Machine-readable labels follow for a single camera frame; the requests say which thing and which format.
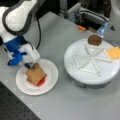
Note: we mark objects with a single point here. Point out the white round plate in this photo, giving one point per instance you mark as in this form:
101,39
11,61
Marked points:
52,76

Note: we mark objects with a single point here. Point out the white divided serving tray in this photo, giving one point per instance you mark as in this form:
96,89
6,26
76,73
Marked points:
89,64

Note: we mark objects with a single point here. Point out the small orange block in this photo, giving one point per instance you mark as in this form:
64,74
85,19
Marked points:
81,28

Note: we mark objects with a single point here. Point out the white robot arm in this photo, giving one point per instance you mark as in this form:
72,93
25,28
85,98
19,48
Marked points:
15,21

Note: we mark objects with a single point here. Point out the red tomato slice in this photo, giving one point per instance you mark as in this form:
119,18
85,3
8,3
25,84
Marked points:
41,82

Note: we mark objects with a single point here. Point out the brown meat patty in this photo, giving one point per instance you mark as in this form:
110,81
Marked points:
94,40

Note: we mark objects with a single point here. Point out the yellow cheese slice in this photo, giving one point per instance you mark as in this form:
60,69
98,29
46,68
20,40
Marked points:
114,53

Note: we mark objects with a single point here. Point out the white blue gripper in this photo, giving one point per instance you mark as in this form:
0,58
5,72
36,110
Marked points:
21,51

